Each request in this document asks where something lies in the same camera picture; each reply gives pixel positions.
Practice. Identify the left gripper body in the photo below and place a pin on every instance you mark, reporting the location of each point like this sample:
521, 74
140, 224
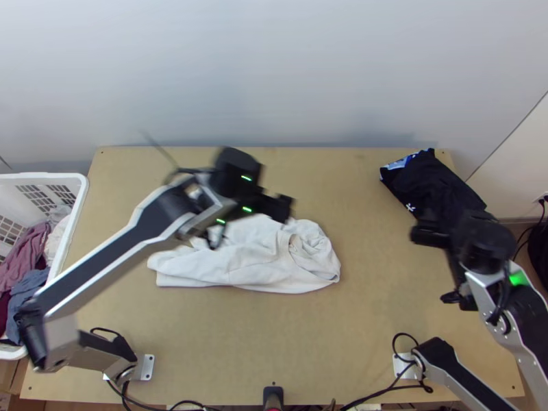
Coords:
276, 207

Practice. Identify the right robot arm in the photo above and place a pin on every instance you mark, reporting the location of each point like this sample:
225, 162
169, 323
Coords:
488, 248

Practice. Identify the white t-shirt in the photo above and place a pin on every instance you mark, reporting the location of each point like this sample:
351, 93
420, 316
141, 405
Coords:
265, 257

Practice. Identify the white laundry basket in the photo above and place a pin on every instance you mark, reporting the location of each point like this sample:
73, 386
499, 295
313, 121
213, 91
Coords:
64, 184

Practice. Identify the pile of folded clothes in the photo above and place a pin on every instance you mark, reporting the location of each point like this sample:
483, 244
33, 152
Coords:
432, 184

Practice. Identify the heap of clothes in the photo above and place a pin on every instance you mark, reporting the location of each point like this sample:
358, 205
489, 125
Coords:
25, 261

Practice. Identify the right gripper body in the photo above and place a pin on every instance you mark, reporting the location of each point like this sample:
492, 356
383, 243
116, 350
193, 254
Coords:
432, 235

